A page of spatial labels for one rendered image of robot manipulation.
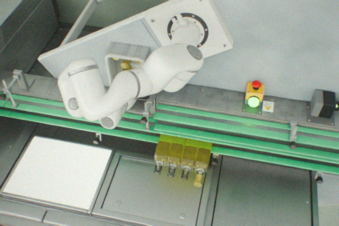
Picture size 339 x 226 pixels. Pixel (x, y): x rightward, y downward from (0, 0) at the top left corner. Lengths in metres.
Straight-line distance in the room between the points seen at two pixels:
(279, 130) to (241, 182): 0.33
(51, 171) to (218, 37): 0.96
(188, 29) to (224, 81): 0.38
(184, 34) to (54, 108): 0.78
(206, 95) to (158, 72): 0.61
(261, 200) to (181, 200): 0.36
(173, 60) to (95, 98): 0.24
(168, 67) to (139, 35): 0.55
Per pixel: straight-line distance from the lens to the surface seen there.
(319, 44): 1.51
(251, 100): 1.58
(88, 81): 1.03
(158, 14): 1.43
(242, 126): 1.57
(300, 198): 1.79
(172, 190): 1.68
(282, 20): 1.45
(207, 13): 1.39
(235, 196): 1.73
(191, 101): 1.62
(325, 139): 1.62
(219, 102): 1.62
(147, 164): 1.76
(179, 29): 1.37
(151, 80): 1.08
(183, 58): 1.10
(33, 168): 1.85
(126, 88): 1.03
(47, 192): 1.76
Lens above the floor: 1.95
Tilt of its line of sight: 40 degrees down
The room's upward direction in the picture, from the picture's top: 164 degrees counter-clockwise
